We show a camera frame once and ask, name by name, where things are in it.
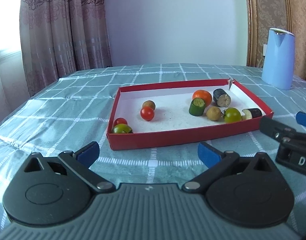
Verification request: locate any red shallow cardboard box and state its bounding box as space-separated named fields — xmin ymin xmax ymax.
xmin=107 ymin=79 xmax=274 ymax=150

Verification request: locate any brown patterned curtain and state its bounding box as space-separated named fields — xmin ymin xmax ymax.
xmin=19 ymin=0 xmax=112 ymax=95

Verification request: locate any white wall switch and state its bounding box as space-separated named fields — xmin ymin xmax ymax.
xmin=262 ymin=43 xmax=267 ymax=57

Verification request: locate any eggplant slice piece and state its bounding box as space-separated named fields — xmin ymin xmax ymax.
xmin=242 ymin=108 xmax=262 ymax=120

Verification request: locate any small green tomato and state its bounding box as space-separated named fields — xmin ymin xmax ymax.
xmin=222 ymin=107 xmax=242 ymax=124

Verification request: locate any brown longan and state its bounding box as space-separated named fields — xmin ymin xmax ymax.
xmin=142 ymin=100 xmax=156 ymax=110
xmin=206 ymin=106 xmax=222 ymax=121

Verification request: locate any green cucumber piece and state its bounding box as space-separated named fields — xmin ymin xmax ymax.
xmin=189 ymin=98 xmax=206 ymax=116

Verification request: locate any large green tomato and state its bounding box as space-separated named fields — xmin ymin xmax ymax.
xmin=112 ymin=124 xmax=133 ymax=134

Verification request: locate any small red cherry tomato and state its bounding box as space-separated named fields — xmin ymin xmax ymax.
xmin=113 ymin=118 xmax=128 ymax=127

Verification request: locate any orange mandarin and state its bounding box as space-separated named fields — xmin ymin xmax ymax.
xmin=192 ymin=89 xmax=212 ymax=107

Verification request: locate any gold framed headboard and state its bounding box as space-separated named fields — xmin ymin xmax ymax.
xmin=246 ymin=0 xmax=306 ymax=79

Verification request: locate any light blue kettle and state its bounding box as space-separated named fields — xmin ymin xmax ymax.
xmin=262 ymin=28 xmax=295 ymax=90

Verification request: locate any dark eggplant cylinder piece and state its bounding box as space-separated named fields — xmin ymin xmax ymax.
xmin=213 ymin=88 xmax=231 ymax=107

